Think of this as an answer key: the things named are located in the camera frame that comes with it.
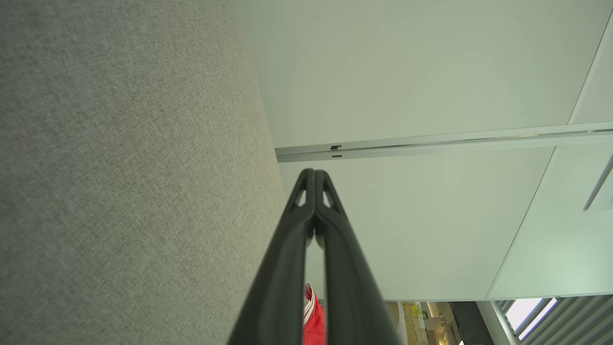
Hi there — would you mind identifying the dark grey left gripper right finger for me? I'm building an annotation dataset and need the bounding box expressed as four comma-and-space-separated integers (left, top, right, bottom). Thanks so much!
314, 170, 403, 345

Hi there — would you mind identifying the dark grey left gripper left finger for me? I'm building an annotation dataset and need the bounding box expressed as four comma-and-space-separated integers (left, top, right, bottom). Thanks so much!
227, 168, 317, 345

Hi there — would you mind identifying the red Bulls 23 jersey shirt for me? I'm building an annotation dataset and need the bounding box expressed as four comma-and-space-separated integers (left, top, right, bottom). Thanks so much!
303, 283, 326, 345

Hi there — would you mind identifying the black panel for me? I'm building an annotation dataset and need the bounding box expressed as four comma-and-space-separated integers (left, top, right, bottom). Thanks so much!
449, 301, 495, 345

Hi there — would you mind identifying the window with grey blinds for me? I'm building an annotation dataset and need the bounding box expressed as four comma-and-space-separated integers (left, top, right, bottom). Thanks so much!
493, 296, 613, 345

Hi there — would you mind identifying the grey metal partition post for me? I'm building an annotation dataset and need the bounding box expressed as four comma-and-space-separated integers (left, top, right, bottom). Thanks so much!
275, 121, 613, 163

